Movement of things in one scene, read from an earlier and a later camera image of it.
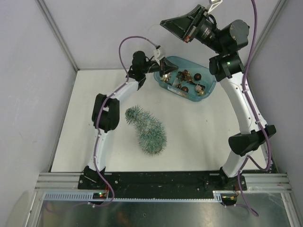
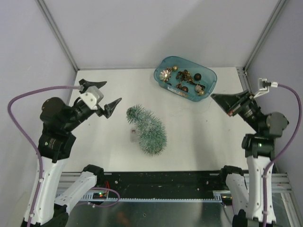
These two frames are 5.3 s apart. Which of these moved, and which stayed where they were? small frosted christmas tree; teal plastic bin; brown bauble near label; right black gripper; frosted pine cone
Moved: right black gripper
Stayed: small frosted christmas tree; frosted pine cone; brown bauble near label; teal plastic bin
